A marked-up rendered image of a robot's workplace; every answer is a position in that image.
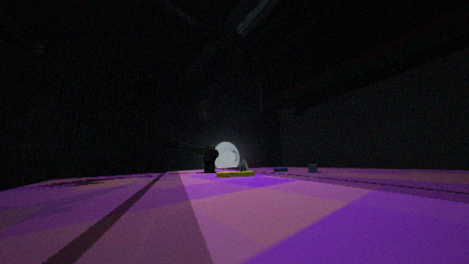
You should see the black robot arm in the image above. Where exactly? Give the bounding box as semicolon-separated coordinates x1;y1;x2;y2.
124;81;219;173

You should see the blue rectangular bar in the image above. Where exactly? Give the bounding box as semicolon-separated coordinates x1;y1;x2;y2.
308;164;318;172

